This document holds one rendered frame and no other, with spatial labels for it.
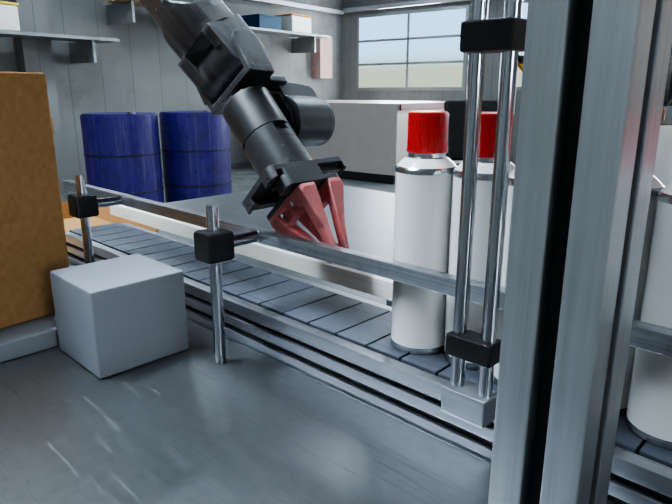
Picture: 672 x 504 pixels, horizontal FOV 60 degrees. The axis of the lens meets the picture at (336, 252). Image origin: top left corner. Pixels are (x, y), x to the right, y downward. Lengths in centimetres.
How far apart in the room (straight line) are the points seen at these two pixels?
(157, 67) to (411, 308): 763
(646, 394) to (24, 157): 62
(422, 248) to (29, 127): 44
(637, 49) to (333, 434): 36
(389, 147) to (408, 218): 675
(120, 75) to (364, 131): 300
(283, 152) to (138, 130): 433
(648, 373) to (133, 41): 765
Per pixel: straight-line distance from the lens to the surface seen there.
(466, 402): 42
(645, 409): 44
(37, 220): 73
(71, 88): 744
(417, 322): 51
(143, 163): 495
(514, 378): 30
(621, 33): 26
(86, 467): 50
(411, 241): 49
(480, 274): 47
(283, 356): 61
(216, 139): 519
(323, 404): 54
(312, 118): 68
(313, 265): 67
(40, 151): 73
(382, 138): 728
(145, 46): 798
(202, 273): 76
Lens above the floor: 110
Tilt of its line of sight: 15 degrees down
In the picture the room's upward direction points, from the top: straight up
